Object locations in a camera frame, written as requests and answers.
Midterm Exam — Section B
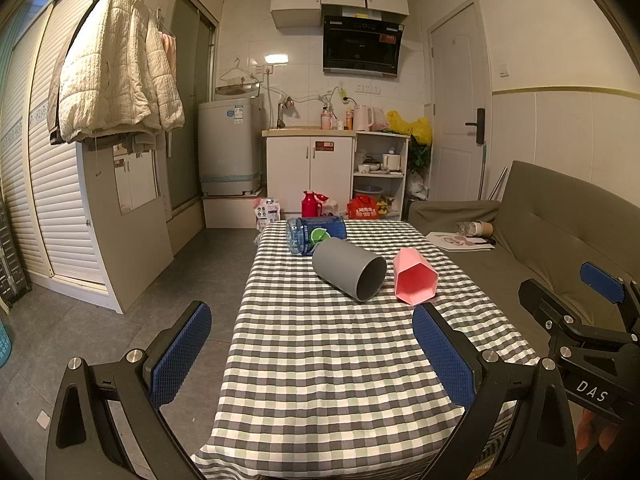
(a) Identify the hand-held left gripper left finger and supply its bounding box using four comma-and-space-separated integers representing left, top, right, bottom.
45, 301, 213, 480

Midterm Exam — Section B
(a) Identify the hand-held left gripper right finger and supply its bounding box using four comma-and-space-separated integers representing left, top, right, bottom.
412, 302, 579, 480

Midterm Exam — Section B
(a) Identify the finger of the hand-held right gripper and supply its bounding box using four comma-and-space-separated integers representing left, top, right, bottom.
518, 279, 640, 350
579, 261, 640, 335

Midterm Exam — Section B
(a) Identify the pink hexagonal cup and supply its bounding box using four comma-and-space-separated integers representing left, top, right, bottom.
392, 247, 440, 306

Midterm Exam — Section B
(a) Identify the grey cup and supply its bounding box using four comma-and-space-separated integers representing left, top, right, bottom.
312, 237, 388, 304

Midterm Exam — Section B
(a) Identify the olive green sofa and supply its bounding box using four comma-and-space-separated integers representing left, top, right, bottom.
407, 160, 640, 361

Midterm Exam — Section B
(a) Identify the white printed booklet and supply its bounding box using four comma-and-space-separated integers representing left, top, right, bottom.
426, 231, 497, 251

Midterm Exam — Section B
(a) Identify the checkered tablecloth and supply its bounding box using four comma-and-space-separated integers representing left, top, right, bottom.
191, 219, 544, 480

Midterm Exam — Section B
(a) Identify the mop pole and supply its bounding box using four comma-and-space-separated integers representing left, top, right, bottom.
477, 142, 489, 201

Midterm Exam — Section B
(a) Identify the white platform step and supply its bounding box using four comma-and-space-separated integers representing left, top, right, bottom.
202, 187, 269, 230

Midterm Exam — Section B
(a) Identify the blue water bottle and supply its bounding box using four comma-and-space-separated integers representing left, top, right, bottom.
285, 216, 350, 258

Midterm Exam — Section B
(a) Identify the red shopping bag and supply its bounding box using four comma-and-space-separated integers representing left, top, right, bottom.
347, 196, 381, 220

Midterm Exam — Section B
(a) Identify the green plant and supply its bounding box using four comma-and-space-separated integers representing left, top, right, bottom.
408, 142, 432, 172

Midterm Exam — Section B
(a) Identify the white washing machine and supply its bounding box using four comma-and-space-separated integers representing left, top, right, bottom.
197, 97, 264, 196

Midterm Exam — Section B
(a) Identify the white open shelf unit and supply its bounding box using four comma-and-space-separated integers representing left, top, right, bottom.
351, 131, 411, 221

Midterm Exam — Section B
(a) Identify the white sink cabinet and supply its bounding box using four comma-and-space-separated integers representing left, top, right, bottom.
262, 128, 357, 217

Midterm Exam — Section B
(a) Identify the yellow plastic bag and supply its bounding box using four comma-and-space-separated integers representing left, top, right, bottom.
387, 110, 433, 144

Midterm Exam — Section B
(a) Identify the white door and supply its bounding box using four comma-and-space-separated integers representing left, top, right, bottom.
429, 2, 489, 201

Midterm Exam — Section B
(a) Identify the frosted glass door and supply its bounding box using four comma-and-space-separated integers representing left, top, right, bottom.
164, 0, 220, 211

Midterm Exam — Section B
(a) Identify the white shutter wardrobe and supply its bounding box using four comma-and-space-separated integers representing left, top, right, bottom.
0, 0, 127, 312

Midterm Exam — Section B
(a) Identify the white electric kettle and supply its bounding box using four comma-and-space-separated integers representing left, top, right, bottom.
353, 105, 377, 132

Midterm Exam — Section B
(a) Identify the metal faucet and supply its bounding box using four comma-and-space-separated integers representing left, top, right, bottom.
276, 95, 295, 130

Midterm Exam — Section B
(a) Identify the white quilted jacket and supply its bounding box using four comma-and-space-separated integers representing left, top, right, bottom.
47, 0, 186, 147

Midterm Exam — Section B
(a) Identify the pink garment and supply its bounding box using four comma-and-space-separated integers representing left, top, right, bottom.
158, 32, 179, 79

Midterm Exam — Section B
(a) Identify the black range hood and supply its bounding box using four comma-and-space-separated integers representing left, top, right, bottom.
322, 4, 406, 77

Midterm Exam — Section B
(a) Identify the black door handle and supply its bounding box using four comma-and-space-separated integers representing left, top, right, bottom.
464, 108, 486, 144

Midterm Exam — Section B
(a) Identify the wire clothes hanger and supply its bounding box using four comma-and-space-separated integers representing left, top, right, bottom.
219, 57, 256, 84

